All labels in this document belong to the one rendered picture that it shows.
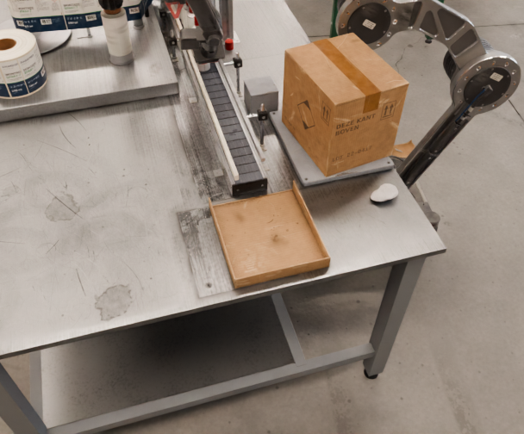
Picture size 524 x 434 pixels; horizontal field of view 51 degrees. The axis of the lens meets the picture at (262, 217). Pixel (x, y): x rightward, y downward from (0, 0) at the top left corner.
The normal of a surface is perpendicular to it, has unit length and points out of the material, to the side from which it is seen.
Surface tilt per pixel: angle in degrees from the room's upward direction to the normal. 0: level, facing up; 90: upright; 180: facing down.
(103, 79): 0
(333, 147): 90
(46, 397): 0
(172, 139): 0
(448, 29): 90
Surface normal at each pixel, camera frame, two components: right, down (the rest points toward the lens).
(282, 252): 0.01, -0.67
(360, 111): 0.43, 0.68
